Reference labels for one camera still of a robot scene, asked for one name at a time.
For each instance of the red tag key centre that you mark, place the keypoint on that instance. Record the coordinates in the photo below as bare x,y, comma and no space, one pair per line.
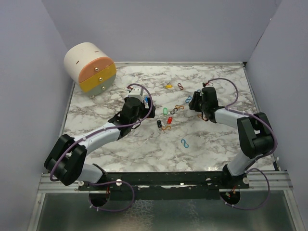
169,120

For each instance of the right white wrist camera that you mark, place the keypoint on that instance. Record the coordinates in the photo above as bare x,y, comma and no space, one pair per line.
208,84

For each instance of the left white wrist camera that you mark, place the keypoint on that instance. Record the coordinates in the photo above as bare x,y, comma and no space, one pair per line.
136,92

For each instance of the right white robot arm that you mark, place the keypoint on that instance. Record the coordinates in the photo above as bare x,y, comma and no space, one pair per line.
256,138

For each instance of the black tag key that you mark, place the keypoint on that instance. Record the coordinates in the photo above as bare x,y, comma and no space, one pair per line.
159,124

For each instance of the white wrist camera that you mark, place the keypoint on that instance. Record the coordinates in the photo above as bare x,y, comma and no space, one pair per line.
208,84
136,92

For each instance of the orange S carabiner lower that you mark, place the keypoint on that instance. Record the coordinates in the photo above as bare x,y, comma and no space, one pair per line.
165,127

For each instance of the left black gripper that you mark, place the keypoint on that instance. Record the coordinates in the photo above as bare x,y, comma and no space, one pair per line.
146,111

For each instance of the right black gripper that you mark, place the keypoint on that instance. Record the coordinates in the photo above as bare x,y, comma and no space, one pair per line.
193,104

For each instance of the round pastel drawer cabinet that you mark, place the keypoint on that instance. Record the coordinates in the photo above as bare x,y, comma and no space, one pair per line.
90,68

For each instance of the black S carabiner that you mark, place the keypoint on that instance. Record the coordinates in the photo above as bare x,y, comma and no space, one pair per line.
173,111

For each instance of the dark red S carabiner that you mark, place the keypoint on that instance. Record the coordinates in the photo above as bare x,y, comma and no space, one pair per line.
180,86

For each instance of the orange s carabiner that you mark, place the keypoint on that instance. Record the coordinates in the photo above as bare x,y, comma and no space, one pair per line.
179,106
165,127
203,118

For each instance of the orange S carabiner right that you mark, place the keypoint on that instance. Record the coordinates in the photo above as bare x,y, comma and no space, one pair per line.
203,118

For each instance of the green tag key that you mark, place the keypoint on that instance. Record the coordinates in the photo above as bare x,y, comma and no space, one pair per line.
165,111

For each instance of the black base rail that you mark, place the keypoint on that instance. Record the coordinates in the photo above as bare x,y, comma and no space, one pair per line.
165,185

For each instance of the orange S carabiner centre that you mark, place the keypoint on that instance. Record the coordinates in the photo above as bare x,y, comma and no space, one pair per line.
179,106

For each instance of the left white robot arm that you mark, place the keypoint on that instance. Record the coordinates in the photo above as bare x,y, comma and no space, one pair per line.
66,161

